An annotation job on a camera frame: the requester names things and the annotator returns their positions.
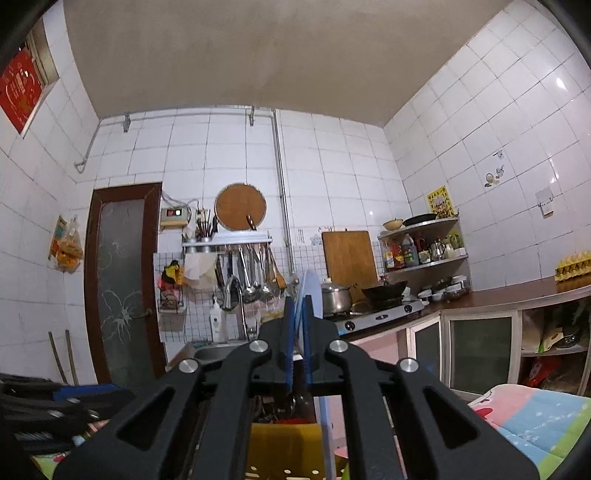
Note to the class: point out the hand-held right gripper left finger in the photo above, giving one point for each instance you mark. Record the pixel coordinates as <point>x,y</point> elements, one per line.
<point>290,350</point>

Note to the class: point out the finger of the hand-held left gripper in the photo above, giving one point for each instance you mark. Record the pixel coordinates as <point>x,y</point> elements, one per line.
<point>87,397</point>
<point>46,424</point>

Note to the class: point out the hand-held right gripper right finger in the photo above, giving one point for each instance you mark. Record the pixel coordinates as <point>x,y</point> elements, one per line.
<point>308,355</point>

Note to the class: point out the yellow perforated utensil holder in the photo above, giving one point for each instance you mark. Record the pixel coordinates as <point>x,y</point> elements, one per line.
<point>281,452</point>

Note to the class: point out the wooden stick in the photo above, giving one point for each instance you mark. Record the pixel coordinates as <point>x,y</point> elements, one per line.
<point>71,357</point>
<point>57,357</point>

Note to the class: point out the steel cooking pot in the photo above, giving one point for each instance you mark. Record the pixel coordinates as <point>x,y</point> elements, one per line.
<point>337,297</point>

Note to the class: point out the white soap bottle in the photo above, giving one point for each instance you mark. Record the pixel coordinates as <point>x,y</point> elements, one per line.
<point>217,323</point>

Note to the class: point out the gas stove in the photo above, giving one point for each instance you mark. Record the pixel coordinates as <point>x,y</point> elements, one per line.
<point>378,318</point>

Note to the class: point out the row of hanging ladles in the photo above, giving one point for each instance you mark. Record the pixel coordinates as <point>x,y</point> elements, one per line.
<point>251,277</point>

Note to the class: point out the steel faucet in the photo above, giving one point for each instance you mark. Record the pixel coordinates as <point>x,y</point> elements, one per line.
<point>231,282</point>

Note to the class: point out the black wok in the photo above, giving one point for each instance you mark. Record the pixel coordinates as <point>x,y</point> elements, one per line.
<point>383,293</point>

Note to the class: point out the rectangular wooden cutting board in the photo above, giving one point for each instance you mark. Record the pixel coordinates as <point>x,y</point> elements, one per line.
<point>348,258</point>

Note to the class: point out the white hanging cloth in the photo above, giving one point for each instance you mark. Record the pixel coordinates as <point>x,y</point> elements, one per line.
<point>201,270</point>

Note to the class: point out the brown glass door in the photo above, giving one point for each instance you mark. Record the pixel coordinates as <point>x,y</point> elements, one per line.
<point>122,277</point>

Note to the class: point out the row of condiment bottles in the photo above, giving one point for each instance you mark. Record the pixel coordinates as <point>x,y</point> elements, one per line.
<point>408,251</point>

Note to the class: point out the knife holder cup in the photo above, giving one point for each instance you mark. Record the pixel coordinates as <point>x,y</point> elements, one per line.
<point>205,230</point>

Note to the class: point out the orange plastic bag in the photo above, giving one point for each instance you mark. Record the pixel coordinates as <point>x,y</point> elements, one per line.
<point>69,249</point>

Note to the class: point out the stack of small bowls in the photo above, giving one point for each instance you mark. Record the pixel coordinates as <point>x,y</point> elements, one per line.
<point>443,290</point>

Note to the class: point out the round wooden cutting board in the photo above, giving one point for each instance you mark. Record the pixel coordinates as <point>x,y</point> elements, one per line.
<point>240,205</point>

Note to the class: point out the tan bowl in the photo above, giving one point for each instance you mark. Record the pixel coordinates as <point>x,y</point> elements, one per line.
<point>392,225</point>

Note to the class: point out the metal corner shelf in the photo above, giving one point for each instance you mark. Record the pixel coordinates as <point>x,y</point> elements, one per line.
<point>438,264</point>

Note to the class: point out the yellow hanging card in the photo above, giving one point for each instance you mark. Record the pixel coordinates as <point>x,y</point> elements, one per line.
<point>56,235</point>

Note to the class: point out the kitchen counter cabinet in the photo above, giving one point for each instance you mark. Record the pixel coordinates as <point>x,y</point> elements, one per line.
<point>480,341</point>

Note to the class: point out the dark shallow pan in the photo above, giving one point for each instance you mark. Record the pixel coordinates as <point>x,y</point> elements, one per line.
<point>420,219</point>

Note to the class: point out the white meter box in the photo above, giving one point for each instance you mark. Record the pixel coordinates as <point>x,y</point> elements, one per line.
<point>174,213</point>

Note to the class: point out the printed cartoon blanket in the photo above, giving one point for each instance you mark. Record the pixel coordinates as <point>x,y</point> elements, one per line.
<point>531,415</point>

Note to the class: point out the red plastic bag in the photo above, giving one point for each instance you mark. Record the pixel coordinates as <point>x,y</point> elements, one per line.
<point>540,374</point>

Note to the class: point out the green yellow package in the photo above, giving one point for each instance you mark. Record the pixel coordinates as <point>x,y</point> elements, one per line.
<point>554,339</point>

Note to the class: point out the yellow egg tray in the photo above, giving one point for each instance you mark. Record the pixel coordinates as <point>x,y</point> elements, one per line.
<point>575,270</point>

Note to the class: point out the red window paper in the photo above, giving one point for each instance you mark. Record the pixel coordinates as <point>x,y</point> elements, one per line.
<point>18,87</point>

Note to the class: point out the steel wall rack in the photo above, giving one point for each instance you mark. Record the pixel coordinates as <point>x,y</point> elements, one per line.
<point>226,240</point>

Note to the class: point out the white wall pipe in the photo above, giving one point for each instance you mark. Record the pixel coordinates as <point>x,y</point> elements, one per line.
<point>279,184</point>

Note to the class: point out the yellow wall poster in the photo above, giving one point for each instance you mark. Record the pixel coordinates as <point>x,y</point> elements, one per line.
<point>438,201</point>

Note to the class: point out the wall stickers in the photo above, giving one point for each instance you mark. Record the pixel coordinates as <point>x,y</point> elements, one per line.
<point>491,179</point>

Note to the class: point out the white wall switch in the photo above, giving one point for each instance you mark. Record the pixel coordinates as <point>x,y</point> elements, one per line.
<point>545,198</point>

